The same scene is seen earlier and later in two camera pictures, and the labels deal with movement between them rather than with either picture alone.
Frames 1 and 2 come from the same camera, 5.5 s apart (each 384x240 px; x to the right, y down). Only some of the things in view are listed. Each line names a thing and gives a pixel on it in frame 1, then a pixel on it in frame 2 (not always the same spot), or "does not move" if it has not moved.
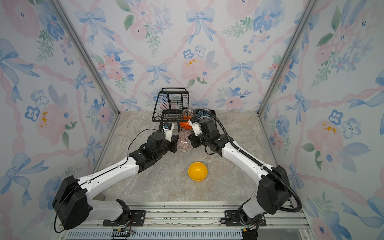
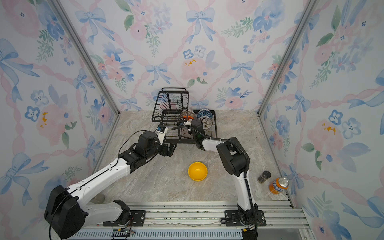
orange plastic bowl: [186, 125] → [188, 117]
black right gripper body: [196, 141] → [194, 121]
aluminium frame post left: [63, 18] does not move
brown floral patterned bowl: [184, 113] does not move
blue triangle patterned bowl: [202, 113] does not move
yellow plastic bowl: [197, 171] does not move
